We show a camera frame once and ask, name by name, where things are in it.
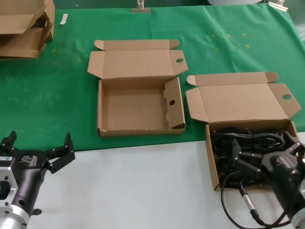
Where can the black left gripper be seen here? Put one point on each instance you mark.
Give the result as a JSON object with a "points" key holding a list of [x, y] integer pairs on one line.
{"points": [[28, 171]]}

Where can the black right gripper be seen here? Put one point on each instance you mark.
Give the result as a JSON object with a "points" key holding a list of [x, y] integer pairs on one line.
{"points": [[283, 176]]}

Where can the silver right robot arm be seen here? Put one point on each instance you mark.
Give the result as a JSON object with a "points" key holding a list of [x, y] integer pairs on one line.
{"points": [[300, 220]]}

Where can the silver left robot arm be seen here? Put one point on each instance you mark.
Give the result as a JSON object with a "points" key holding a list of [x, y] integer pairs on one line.
{"points": [[12, 219]]}

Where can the cardboard box with round hole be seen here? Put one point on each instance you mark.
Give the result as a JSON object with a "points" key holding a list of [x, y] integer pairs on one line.
{"points": [[133, 107], [238, 102]]}

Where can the open stacked cardboard box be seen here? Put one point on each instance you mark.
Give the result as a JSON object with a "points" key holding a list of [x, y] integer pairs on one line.
{"points": [[21, 45], [14, 16]]}

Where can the white label strip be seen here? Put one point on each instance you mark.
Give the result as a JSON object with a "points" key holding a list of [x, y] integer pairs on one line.
{"points": [[63, 19]]}

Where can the green tablecloth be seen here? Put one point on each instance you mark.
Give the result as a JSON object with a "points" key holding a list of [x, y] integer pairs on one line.
{"points": [[143, 23]]}

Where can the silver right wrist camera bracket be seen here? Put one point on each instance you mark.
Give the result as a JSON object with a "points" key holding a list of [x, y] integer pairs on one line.
{"points": [[303, 188]]}

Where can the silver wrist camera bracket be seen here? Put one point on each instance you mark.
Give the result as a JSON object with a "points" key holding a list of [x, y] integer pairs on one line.
{"points": [[303, 188], [7, 186]]}

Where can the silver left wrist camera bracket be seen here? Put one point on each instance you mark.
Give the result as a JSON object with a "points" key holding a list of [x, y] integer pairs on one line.
{"points": [[7, 186]]}

